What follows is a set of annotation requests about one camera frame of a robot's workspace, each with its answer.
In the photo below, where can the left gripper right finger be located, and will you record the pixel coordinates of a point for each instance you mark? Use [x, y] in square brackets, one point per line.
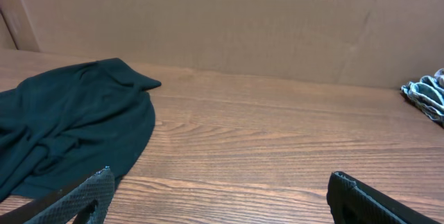
[354, 202]

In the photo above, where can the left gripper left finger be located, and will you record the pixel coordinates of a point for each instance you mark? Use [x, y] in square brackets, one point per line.
[85, 201]

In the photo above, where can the black t-shirt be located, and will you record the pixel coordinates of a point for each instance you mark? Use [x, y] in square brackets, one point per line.
[63, 124]

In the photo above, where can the light blue printed t-shirt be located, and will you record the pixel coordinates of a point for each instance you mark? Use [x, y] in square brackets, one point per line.
[427, 95]

